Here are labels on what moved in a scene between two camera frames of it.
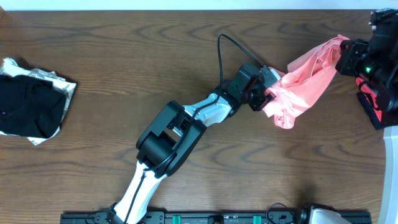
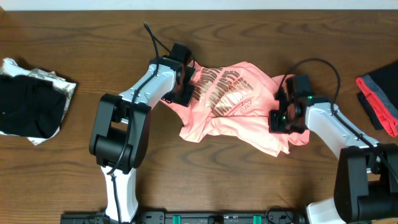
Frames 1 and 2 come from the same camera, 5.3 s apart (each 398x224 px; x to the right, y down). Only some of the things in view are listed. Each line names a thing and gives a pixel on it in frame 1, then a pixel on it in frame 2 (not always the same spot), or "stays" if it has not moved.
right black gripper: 352,50 → 274,127
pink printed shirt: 306,78 → 232,103
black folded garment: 30,107 stays
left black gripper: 262,101 → 186,99
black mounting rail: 206,218 stays
